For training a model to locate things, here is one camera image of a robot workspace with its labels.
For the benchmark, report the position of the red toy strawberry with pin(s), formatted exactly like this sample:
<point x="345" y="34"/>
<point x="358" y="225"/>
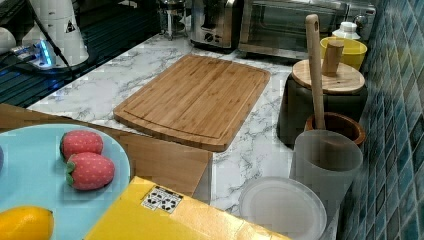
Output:
<point x="89" y="171"/>
<point x="80" y="141"/>

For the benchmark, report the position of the lower red toy strawberry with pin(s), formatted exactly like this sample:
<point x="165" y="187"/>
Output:
<point x="89" y="171"/>

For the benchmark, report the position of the bamboo cutting board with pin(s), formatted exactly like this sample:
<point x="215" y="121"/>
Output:
<point x="198" y="101"/>

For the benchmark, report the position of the silver toaster oven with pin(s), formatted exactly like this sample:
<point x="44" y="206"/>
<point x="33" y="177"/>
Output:
<point x="277" y="27"/>

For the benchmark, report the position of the upper red toy strawberry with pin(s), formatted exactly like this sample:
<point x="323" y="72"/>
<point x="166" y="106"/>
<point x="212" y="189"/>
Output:
<point x="80" y="141"/>

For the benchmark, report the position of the brown wooden utensil cup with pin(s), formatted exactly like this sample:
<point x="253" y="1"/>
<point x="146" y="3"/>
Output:
<point x="341" y="130"/>

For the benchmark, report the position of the silver french press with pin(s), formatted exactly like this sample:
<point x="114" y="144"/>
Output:
<point x="173" y="16"/>

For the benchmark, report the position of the yellow bowl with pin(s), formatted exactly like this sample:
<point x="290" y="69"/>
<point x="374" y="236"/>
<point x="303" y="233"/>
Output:
<point x="353" y="53"/>

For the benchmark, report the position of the silver two-slot toaster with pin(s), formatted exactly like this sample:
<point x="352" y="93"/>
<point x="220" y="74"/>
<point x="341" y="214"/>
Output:
<point x="216" y="23"/>

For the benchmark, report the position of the yellow toy lemon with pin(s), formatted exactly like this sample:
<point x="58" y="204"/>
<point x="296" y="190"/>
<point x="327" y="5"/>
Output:
<point x="26" y="223"/>

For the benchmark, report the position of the light blue plate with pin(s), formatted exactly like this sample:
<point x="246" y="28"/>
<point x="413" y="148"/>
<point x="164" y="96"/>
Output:
<point x="34" y="173"/>

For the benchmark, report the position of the yellow cereal box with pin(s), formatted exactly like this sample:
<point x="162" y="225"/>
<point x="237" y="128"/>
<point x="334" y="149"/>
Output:
<point x="147" y="211"/>

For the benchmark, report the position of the white capped bottle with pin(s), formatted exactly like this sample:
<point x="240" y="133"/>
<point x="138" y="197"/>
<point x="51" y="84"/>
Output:
<point x="347" y="30"/>

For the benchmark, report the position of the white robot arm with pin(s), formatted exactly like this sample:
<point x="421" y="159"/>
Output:
<point x="42" y="33"/>

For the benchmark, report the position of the frosted plastic cup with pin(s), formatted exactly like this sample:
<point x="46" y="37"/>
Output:
<point x="327" y="163"/>

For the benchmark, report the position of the dark canister wooden lid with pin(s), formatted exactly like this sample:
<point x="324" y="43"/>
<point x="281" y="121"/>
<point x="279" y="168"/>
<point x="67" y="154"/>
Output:
<point x="345" y="94"/>

